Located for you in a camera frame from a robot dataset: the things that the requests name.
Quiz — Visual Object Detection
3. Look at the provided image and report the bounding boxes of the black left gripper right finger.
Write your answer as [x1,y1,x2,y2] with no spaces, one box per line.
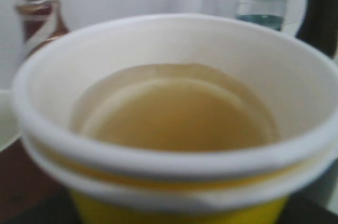
[284,195,337,224]

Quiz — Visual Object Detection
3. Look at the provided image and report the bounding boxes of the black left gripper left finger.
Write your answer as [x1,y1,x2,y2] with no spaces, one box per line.
[5,189,82,224]

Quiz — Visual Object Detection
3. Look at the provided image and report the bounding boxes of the yellow paper cup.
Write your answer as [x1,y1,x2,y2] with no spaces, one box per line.
[12,14,337,223]

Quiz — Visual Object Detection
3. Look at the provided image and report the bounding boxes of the cola bottle red label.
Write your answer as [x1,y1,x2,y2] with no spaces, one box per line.
[295,0,337,59]

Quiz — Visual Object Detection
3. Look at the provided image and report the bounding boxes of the brown coffee drink bottle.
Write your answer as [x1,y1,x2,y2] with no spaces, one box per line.
[15,0,69,59]

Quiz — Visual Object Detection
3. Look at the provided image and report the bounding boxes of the clear water bottle green label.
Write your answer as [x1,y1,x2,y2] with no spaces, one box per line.
[236,0,288,32]

